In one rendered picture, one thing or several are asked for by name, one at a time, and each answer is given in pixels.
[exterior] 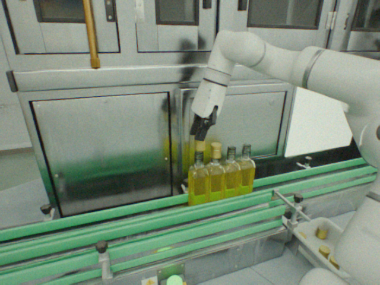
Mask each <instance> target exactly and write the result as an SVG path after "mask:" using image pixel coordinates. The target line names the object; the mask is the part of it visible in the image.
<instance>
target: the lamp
mask: <svg viewBox="0 0 380 285"><path fill-rule="evenodd" d="M167 285H182V279H181V278H180V277H179V276H177V275H173V276H171V277H169V278H168V280H167Z"/></svg>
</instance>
